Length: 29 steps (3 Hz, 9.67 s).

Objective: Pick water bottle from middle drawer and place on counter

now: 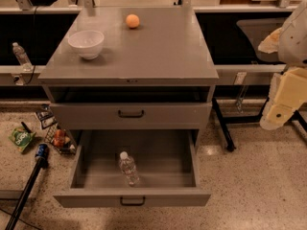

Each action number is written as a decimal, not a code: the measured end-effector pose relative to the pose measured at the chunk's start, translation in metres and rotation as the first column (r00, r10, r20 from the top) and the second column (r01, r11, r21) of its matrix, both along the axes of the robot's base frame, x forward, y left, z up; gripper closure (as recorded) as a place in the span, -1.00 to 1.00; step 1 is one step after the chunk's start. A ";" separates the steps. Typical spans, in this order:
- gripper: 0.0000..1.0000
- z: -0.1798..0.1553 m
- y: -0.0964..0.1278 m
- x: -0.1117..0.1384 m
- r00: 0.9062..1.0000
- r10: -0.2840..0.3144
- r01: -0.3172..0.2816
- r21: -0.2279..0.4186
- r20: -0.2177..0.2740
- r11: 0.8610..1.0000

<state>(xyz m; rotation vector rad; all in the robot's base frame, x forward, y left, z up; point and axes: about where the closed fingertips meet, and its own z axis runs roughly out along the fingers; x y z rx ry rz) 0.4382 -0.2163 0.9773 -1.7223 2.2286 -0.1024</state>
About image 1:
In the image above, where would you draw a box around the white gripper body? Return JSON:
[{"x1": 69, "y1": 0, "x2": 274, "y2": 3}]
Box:
[{"x1": 259, "y1": 72, "x2": 307, "y2": 131}]

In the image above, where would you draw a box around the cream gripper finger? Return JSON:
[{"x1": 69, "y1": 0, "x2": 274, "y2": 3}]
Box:
[{"x1": 265, "y1": 66, "x2": 307, "y2": 127}]

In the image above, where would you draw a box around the clear plastic water bottle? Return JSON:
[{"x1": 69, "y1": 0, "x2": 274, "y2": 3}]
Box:
[{"x1": 119, "y1": 151, "x2": 140, "y2": 186}]

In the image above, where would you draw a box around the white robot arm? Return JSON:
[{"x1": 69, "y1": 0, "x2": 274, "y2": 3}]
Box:
[{"x1": 258, "y1": 0, "x2": 307, "y2": 130}]

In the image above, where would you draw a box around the closed grey upper drawer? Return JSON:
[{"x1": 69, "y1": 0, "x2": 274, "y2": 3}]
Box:
[{"x1": 51, "y1": 103, "x2": 211, "y2": 129}]

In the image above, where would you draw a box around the grey metal drawer cabinet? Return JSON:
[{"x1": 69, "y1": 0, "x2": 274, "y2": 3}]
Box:
[{"x1": 37, "y1": 5, "x2": 220, "y2": 151}]

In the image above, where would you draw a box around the open grey lower drawer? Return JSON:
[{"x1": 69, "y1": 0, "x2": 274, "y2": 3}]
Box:
[{"x1": 54, "y1": 129, "x2": 210, "y2": 208}]

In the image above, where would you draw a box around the clear bottle on ledge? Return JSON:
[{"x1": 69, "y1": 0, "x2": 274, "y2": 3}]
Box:
[{"x1": 12, "y1": 42, "x2": 33, "y2": 72}]

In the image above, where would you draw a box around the black folding table stand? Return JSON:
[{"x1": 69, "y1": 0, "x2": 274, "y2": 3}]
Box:
[{"x1": 212, "y1": 85, "x2": 307, "y2": 152}]

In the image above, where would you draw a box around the grey tray table top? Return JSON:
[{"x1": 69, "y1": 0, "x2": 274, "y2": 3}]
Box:
[{"x1": 237, "y1": 17, "x2": 286, "y2": 63}]

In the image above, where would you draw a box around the orange ball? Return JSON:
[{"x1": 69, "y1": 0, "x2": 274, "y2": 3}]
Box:
[{"x1": 126, "y1": 14, "x2": 140, "y2": 29}]

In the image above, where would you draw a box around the white ceramic bowl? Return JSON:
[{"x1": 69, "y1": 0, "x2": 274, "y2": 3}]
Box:
[{"x1": 68, "y1": 30, "x2": 105, "y2": 59}]

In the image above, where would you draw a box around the dark snack packet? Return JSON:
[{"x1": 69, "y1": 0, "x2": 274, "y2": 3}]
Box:
[{"x1": 35, "y1": 104, "x2": 57, "y2": 129}]

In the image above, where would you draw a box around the blue soda can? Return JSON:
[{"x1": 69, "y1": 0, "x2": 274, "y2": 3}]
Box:
[{"x1": 35, "y1": 144, "x2": 49, "y2": 161}]

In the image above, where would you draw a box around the black marker pen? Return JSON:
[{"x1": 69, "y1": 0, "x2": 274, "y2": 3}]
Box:
[{"x1": 21, "y1": 122, "x2": 32, "y2": 133}]

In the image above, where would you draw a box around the green snack bag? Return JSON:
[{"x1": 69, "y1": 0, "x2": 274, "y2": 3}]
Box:
[{"x1": 9, "y1": 126, "x2": 35, "y2": 152}]

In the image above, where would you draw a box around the black pole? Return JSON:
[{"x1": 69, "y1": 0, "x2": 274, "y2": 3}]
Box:
[{"x1": 5, "y1": 157, "x2": 48, "y2": 230}]

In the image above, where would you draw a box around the wire basket with items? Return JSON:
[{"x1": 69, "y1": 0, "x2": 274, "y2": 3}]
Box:
[{"x1": 44, "y1": 125, "x2": 76, "y2": 154}]

